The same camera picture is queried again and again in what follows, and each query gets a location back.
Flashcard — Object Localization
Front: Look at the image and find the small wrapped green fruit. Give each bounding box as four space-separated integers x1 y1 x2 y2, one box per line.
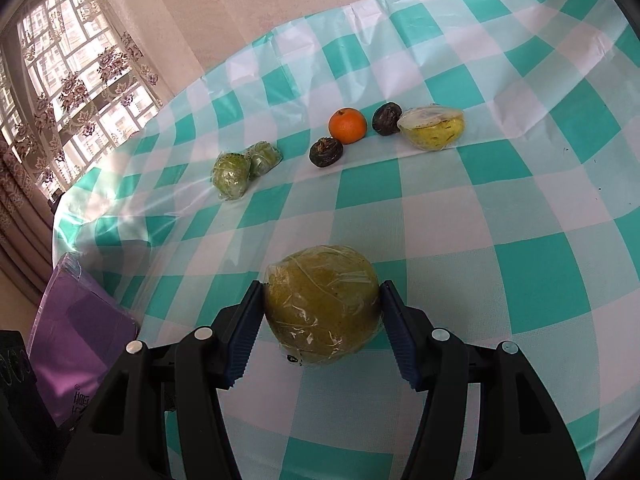
246 142 282 178

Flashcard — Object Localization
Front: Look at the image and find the large green pomelo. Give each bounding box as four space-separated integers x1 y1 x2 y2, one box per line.
262 245 385 365

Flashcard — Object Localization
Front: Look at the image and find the wrapped yellow fruit half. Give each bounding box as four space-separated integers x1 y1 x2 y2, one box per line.
397 105 466 151

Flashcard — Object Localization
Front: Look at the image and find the dark brown fruit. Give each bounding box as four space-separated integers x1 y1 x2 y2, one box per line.
309 137 345 168
372 102 405 137

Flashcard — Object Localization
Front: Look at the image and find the orange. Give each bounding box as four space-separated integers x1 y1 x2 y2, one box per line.
328 108 368 144

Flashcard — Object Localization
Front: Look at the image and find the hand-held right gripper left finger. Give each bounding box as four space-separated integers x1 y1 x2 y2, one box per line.
55 280 266 480

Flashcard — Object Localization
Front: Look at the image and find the brown floral drape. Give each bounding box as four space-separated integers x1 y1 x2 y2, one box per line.
0 145 57 306

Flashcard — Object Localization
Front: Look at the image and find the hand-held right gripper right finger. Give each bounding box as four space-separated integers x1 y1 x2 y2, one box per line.
378 280 586 480

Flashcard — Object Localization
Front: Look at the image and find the teal white checked tablecloth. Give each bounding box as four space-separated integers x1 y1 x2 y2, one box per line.
52 0 640 480

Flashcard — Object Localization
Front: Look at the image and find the black embossed object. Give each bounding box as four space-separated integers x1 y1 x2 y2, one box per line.
0 330 66 480

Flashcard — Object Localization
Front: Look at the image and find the purple plastic-wrapped box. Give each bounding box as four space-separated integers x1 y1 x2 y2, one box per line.
27 252 141 428

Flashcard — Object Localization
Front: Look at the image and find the floral lace curtain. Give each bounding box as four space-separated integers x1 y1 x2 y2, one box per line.
0 0 166 196

